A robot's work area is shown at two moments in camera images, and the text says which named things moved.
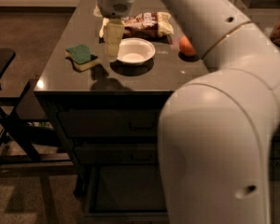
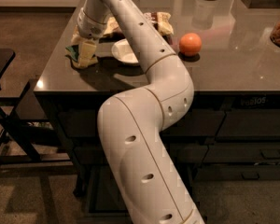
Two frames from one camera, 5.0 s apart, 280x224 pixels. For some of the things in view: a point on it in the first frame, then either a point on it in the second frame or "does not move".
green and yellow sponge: [81, 57] does not move
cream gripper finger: [114, 34] -> [88, 50]
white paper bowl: [135, 50] does not move
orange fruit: [186, 48] does not move
